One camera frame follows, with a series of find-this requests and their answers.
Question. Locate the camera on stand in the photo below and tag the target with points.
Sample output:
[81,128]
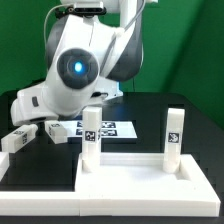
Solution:
[84,8]

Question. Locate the white desk top tray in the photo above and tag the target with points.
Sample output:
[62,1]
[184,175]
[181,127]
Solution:
[141,175]

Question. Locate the fiducial marker sheet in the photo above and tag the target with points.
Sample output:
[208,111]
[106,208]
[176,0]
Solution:
[110,129]

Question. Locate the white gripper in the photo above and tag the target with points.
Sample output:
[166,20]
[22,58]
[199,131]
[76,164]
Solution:
[29,107]

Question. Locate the white L-shaped fence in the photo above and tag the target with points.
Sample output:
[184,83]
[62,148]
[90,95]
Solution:
[17,203]

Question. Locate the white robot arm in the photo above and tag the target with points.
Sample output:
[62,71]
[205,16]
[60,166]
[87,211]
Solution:
[92,40]

